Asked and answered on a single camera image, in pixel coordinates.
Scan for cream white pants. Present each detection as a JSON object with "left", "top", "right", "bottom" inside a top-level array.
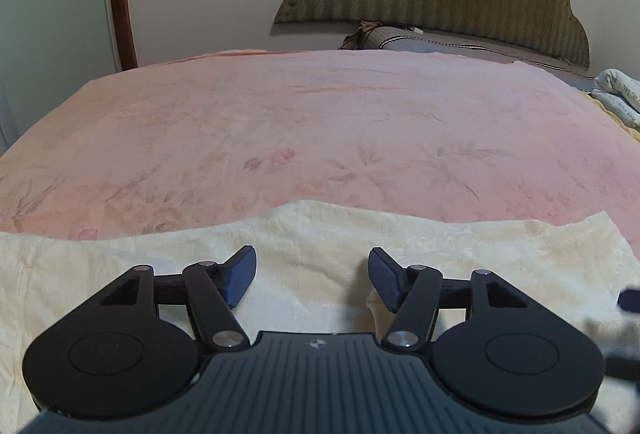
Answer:
[{"left": 1, "top": 201, "right": 639, "bottom": 433}]

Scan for yellow blanket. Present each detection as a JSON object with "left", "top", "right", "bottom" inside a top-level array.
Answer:
[{"left": 586, "top": 94, "right": 640, "bottom": 142}]

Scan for white floral wardrobe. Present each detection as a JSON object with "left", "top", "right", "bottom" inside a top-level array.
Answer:
[{"left": 1, "top": 0, "right": 120, "bottom": 150}]

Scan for pink floral bed sheet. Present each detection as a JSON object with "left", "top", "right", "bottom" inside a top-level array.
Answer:
[{"left": 1, "top": 50, "right": 639, "bottom": 245}]

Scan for white printed pillow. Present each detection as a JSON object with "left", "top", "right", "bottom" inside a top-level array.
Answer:
[{"left": 591, "top": 68, "right": 640, "bottom": 131}]

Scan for dark striped bolster pillow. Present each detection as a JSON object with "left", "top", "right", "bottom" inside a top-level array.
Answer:
[{"left": 341, "top": 21, "right": 593, "bottom": 91}]

